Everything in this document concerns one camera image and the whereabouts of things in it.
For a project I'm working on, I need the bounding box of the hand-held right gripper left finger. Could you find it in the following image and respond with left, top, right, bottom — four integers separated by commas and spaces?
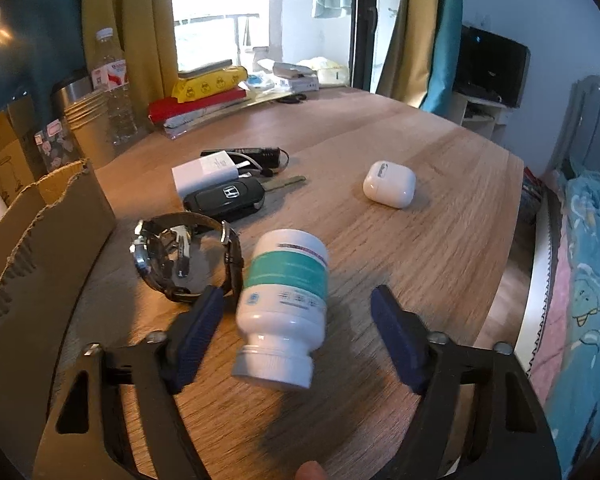
32, 285, 226, 480

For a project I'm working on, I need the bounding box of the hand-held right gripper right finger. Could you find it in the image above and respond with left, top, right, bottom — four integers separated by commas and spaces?
370, 284, 563, 480

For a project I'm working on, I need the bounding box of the white teal-label pill bottle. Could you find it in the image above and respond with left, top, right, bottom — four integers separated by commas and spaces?
231, 229, 330, 392

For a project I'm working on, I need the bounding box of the black car key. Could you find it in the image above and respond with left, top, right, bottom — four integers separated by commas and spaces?
182, 175, 307, 222

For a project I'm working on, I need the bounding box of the torn cardboard box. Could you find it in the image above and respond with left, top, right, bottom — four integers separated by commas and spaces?
0, 158, 117, 441

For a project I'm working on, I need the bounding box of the black wristwatch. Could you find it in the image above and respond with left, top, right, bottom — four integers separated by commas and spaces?
129, 212, 245, 305

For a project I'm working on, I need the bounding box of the white earbuds case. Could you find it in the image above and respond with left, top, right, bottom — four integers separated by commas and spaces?
363, 160, 417, 209

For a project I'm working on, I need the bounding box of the white charger adapter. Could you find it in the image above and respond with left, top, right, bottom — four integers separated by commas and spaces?
171, 150, 253, 201

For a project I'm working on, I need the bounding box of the printed blue blanket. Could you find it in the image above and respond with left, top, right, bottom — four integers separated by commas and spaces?
525, 167, 600, 480

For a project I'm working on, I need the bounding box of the black flashlight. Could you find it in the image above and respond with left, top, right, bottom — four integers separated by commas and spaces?
200, 146, 290, 172

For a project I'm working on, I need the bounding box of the silver foil packet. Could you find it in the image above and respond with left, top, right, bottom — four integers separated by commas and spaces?
162, 104, 251, 139

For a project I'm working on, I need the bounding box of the stack of brown paper cups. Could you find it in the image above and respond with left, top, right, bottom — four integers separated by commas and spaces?
62, 91, 116, 168

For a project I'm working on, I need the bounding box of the glass jar with stickers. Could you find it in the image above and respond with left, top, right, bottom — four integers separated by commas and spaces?
32, 119, 81, 181

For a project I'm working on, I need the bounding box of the red book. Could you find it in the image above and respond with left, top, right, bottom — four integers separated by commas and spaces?
147, 87, 248, 123

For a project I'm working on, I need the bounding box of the white television stand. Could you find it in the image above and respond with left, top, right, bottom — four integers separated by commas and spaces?
447, 91, 513, 138

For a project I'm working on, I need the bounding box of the clear plastic water bottle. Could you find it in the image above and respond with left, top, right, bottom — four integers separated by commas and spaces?
90, 27, 140, 146

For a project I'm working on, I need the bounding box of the yellow wipes pack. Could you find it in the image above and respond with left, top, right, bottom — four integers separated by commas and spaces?
171, 66, 249, 101

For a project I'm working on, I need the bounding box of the printed cardboard lamp box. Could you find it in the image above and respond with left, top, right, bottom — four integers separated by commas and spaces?
0, 95, 38, 211

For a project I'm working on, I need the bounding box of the grey flat case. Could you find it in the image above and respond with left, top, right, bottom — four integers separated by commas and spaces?
178, 59, 233, 79

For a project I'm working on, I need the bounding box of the white tissue pack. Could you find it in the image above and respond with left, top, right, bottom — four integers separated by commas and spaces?
300, 55, 352, 86

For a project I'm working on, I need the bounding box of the white small box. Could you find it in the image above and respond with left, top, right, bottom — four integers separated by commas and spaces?
272, 62, 321, 92

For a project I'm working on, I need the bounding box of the stainless steel container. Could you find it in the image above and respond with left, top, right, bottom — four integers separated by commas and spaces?
50, 76, 93, 111

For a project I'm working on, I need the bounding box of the teal curtain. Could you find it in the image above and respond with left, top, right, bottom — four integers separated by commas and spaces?
420, 0, 463, 116
0, 0, 88, 126

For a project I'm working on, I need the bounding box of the grey headboard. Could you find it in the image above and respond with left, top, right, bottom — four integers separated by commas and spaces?
545, 74, 600, 176

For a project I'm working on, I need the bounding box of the black television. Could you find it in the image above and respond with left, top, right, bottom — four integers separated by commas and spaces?
455, 25, 531, 108

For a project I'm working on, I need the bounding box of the yellow curtain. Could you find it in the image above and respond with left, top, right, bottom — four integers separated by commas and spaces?
375, 0, 443, 106
82, 0, 178, 136

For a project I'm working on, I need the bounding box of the black window frame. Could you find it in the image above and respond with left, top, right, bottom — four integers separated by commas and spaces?
350, 0, 381, 93

